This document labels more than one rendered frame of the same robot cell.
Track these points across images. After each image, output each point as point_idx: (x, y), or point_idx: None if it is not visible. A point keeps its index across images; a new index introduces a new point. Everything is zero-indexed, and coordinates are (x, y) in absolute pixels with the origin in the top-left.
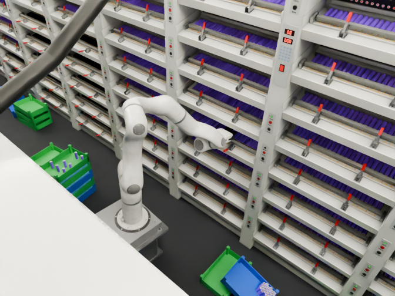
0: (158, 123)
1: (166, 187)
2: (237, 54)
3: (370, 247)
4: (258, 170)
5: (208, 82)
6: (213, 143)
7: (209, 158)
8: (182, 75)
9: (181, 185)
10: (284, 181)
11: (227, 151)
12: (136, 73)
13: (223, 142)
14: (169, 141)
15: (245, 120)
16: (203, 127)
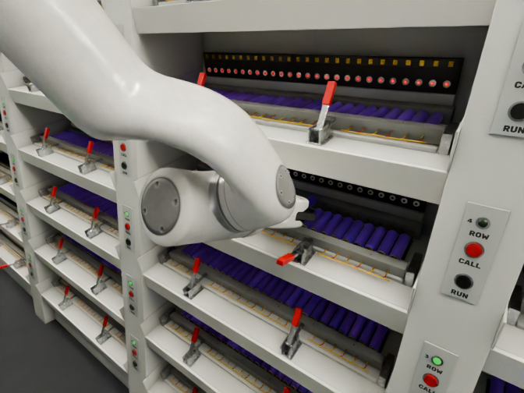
0: (108, 221)
1: (125, 390)
2: None
3: None
4: (433, 341)
5: (221, 8)
6: (231, 175)
7: (228, 305)
8: (146, 32)
9: (157, 386)
10: None
11: (288, 267)
12: None
13: (288, 189)
14: (123, 261)
15: (362, 133)
16: (175, 88)
